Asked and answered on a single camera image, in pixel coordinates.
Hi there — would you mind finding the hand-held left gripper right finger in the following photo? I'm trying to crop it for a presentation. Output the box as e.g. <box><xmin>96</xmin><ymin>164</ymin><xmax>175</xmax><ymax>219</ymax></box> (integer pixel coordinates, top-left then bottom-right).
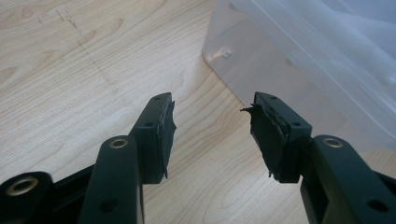
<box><xmin>241</xmin><ymin>91</ymin><xmax>396</xmax><ymax>224</ymax></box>

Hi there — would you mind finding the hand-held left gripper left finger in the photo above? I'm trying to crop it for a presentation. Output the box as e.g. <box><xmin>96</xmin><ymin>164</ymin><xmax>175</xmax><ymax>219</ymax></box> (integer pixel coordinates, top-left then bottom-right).
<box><xmin>78</xmin><ymin>91</ymin><xmax>177</xmax><ymax>224</ymax></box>

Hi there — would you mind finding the clear plastic storage box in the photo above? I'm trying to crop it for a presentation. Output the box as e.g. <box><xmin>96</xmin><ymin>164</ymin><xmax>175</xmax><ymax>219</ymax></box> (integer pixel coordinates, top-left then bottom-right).
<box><xmin>201</xmin><ymin>0</ymin><xmax>396</xmax><ymax>150</ymax></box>

